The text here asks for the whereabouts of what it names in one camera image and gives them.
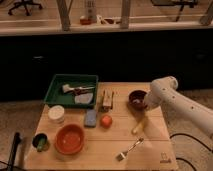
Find dark maroon bowl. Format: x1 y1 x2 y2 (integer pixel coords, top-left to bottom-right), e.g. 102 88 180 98
129 90 146 110

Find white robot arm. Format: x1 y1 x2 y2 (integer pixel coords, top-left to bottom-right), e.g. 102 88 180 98
144 76 213 140

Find wooden block toy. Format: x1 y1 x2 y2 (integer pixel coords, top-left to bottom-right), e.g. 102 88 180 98
102 90 114 111

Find grey cloth piece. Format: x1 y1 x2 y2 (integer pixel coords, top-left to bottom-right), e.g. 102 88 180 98
74 93 93 104

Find orange fruit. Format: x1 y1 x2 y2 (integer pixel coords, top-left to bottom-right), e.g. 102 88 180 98
100 115 112 128

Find white brush in tray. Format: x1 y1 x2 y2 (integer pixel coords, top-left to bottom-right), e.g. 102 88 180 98
62 84 94 95

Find green plastic tray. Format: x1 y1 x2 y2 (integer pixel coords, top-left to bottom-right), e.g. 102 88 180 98
44 74 98 109

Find white round container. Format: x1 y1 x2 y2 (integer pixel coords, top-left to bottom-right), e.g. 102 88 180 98
48 105 65 123

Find orange bowl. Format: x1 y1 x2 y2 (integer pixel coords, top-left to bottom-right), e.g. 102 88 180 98
54 124 85 155

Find red and white items on shelf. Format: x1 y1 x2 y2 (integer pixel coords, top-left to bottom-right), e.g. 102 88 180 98
79 0 116 25

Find metal fork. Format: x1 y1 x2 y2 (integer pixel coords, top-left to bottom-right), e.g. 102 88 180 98
116 138 144 161

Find dark cup with green item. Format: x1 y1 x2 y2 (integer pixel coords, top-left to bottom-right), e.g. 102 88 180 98
32 133 49 152

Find black object at left edge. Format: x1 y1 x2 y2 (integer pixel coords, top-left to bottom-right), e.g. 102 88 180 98
7 132 21 171

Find black office chair base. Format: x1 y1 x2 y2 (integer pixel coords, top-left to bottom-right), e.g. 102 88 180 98
8 0 43 16

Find black cable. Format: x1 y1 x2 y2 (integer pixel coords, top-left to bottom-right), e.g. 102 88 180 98
169 132 213 171

